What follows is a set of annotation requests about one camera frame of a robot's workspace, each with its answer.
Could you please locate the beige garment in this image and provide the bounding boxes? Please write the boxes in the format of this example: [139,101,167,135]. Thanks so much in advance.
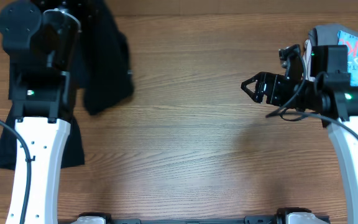
[303,39,315,82]

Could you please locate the black t-shirt with logo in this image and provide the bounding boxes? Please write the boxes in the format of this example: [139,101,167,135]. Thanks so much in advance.
[70,0,134,116]

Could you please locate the grey t-shirt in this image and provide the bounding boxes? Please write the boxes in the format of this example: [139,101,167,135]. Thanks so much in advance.
[308,24,356,46]

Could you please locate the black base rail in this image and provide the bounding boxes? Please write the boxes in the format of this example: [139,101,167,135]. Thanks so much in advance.
[58,207,331,224]

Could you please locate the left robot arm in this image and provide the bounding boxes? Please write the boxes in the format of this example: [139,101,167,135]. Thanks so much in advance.
[0,1,81,223]

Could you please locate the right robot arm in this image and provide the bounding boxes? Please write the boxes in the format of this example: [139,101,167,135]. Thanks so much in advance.
[241,45,358,223]

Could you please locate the black folded garment pile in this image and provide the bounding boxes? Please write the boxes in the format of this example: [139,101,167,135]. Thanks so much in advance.
[0,117,85,170]

